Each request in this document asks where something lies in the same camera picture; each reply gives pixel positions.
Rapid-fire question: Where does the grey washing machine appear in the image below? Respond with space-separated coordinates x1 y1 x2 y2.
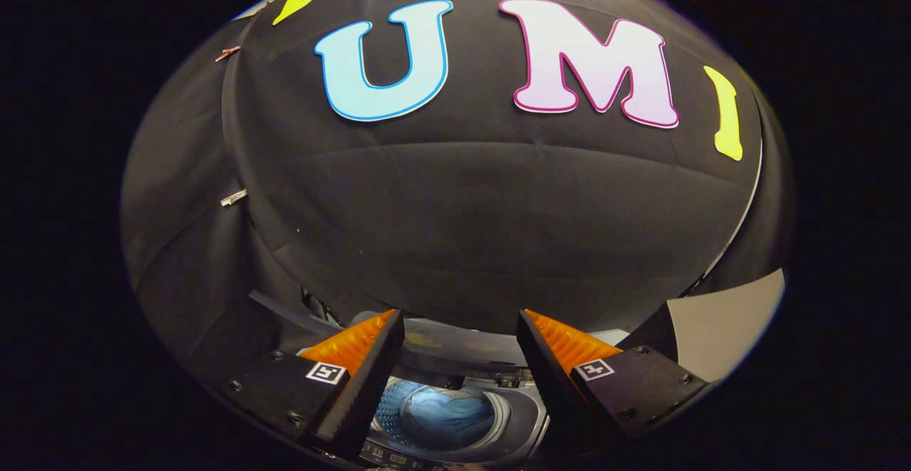
246 290 641 469

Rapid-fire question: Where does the black backdrop cloth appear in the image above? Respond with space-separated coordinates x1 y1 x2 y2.
120 0 796 386

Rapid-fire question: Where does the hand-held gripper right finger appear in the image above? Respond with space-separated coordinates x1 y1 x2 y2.
515 309 709 452

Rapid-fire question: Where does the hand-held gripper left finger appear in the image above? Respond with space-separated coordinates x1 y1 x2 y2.
214 309 406 461

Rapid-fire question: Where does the light blue shirt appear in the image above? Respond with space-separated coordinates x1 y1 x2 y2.
399 386 497 450

